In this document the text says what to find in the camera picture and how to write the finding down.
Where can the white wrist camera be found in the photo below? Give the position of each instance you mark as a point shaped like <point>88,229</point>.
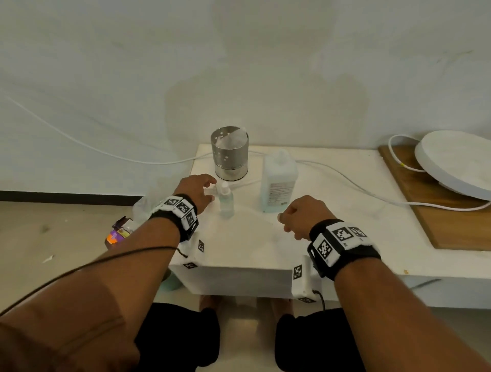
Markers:
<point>303,279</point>
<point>193,255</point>

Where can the white round lamp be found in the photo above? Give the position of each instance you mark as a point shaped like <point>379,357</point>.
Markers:
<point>456,161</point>

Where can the white pump head with tube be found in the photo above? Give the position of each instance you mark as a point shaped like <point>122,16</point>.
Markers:
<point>249,182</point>

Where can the wooden board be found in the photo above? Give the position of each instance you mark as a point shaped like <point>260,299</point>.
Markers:
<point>452,230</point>

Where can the person's black shorts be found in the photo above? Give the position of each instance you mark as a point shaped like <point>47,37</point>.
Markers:
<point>307,345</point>

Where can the black right wristband with markers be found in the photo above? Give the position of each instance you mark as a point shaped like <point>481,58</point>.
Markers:
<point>341,245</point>

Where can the person's foot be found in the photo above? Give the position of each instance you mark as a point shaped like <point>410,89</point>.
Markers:
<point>210,302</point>
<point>282,308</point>

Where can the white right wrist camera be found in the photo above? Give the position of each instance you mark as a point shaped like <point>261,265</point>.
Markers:
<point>303,279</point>

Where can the person's right hand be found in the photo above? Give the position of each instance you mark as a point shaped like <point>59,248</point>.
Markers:
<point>307,216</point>

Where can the white paper in cup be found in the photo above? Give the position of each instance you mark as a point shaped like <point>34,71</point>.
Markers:
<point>234,138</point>

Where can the person's right foot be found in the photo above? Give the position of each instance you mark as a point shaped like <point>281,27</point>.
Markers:
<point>282,308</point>

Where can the person's right forearm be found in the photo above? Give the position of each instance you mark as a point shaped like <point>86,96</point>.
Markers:
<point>395,325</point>

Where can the clear plastic bag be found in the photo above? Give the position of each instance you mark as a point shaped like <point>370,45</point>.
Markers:
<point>144,209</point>

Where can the person's left hand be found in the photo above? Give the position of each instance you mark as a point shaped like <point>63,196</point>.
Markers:
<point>193,189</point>

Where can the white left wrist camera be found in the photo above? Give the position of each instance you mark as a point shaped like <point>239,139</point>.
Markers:
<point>193,255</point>

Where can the white paper scrap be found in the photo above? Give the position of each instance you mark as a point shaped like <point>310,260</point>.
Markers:
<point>48,259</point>

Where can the small clear bottle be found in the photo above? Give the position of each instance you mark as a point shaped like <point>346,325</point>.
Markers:
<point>226,205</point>

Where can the person's left foot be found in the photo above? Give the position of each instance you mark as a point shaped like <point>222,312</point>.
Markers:
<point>210,302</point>

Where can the teal plastic container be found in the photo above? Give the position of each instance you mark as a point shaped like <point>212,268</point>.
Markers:
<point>168,283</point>

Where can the perforated metal cup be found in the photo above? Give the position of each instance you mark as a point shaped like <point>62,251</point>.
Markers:
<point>230,161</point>

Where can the white spray cap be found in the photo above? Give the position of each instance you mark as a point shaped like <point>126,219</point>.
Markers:
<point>224,187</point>

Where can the person's left forearm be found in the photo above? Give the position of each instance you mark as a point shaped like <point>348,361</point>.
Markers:
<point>96,299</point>

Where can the large translucent bottle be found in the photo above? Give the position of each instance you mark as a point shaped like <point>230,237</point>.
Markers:
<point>278,184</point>

